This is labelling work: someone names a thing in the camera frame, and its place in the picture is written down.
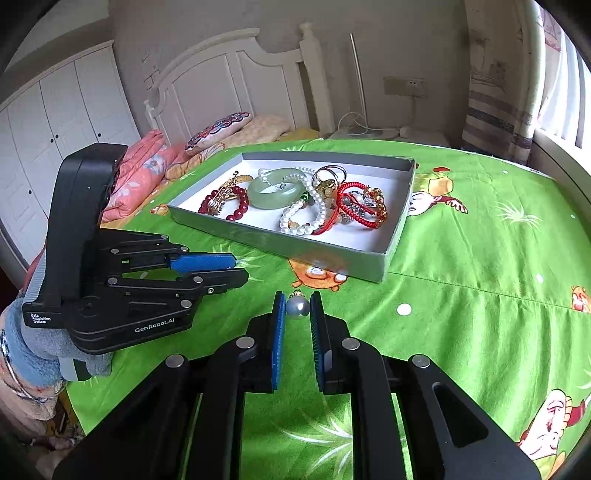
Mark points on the yellow pillow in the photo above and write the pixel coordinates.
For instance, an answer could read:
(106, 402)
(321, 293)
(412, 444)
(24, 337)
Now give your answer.
(298, 135)

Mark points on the green cartoon bedsheet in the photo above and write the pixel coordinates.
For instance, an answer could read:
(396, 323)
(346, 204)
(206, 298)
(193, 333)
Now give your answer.
(485, 258)

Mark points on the gold bangle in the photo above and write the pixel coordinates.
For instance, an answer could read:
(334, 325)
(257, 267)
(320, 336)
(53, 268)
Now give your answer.
(327, 186)

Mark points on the printed striped curtain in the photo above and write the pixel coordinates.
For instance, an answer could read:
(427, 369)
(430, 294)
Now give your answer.
(494, 92)

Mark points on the pearl pendant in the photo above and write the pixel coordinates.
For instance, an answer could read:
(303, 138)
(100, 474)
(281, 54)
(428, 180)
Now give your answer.
(297, 308)

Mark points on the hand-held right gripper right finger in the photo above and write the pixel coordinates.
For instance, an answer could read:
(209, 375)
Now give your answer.
(317, 341)

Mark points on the white wooden headboard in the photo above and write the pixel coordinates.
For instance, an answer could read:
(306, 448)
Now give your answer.
(221, 83)

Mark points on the embroidered floral pillow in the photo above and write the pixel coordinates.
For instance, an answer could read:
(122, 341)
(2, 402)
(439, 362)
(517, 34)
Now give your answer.
(217, 129)

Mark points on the wall socket plate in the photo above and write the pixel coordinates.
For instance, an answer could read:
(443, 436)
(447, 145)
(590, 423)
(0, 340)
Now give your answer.
(404, 86)

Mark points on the white windowsill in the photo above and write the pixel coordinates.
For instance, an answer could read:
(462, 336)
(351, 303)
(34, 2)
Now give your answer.
(561, 161)

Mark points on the gold brooch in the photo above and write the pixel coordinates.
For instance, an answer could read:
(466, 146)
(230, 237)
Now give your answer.
(224, 189)

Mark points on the pale green jade bangle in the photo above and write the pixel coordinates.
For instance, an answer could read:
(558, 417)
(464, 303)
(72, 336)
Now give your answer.
(258, 196)

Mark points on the grey cardboard box tray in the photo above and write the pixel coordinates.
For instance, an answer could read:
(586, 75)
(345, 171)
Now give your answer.
(355, 240)

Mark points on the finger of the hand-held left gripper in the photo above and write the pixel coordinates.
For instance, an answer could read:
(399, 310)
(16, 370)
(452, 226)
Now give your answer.
(217, 282)
(203, 262)

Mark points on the peach patterned pillow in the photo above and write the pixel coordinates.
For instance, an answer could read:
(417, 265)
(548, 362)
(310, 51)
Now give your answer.
(263, 129)

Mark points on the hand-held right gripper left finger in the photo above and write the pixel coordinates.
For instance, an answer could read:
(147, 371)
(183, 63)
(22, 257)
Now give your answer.
(278, 341)

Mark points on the pink floral quilt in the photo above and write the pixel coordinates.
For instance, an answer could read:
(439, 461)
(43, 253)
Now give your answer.
(143, 161)

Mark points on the person's left forearm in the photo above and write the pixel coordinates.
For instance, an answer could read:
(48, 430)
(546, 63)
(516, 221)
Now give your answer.
(32, 360)

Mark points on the white wardrobe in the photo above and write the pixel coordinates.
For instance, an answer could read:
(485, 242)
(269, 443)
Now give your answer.
(69, 115)

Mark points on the person's pink clothing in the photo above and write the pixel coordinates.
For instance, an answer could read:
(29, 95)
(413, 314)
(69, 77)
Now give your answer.
(27, 424)

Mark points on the slim white lamp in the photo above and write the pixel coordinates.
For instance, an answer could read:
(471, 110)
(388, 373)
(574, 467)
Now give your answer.
(358, 78)

